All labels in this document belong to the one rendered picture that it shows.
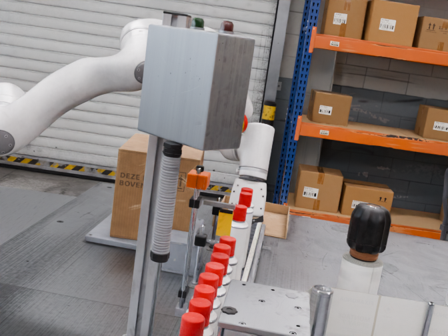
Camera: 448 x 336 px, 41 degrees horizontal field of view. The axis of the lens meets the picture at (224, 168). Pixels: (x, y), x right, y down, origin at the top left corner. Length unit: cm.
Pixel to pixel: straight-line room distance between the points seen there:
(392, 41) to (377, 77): 83
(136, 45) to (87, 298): 60
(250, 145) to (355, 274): 58
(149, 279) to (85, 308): 28
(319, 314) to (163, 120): 43
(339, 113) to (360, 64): 90
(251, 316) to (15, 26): 529
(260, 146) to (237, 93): 69
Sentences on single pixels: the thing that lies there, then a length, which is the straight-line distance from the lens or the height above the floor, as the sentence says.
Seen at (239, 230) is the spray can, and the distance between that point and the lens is 143.
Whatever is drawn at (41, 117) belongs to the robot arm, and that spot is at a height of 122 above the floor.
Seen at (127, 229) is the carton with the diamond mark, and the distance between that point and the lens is 181.
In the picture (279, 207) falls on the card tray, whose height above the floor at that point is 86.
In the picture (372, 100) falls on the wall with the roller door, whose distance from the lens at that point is 580.
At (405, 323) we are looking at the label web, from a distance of 115.
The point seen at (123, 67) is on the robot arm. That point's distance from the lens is 142.
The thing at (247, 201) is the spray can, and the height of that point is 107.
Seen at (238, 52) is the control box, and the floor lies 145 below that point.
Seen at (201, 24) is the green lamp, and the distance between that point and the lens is 108.
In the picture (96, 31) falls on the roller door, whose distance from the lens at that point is 567.
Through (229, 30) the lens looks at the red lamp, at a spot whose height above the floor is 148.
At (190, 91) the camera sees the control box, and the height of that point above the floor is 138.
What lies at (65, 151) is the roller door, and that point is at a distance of 586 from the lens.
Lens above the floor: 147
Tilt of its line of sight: 12 degrees down
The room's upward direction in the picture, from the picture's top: 8 degrees clockwise
